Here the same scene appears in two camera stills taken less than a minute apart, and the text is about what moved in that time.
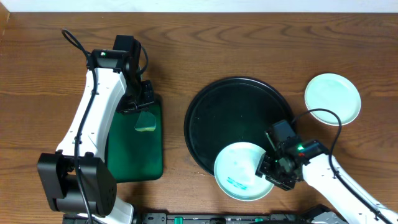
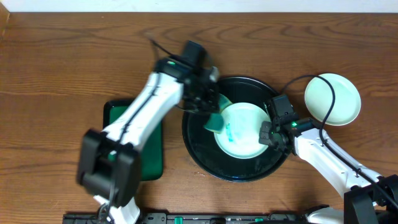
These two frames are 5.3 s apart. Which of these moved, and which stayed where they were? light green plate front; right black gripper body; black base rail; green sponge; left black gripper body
Moved: right black gripper body; light green plate front; green sponge; left black gripper body
Stayed: black base rail
